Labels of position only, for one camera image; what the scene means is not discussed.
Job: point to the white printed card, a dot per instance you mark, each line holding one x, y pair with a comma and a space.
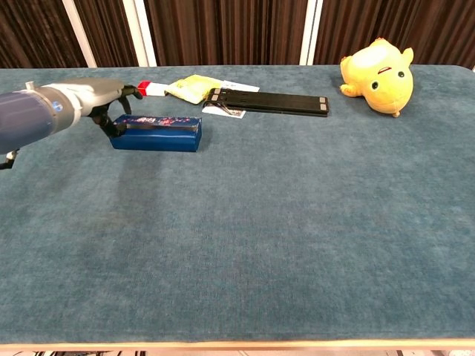
243, 87

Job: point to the teal table cloth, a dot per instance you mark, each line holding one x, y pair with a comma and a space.
237, 222

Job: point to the thin white partition post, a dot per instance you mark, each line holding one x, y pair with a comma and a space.
79, 33

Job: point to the dark brown pleated curtain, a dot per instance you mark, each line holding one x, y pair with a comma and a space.
226, 29

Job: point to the yellow snack packet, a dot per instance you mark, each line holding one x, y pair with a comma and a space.
191, 89

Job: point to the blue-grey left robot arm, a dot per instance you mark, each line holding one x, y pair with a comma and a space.
29, 115

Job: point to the grey box with blue edge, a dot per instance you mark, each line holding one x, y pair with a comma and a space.
156, 141

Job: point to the yellow plush toy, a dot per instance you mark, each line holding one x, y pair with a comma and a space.
386, 85

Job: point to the black rectangular bar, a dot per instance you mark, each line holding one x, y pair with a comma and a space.
274, 102

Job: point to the red and white small box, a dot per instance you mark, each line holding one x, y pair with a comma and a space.
156, 89

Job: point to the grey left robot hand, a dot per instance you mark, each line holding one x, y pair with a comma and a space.
98, 92

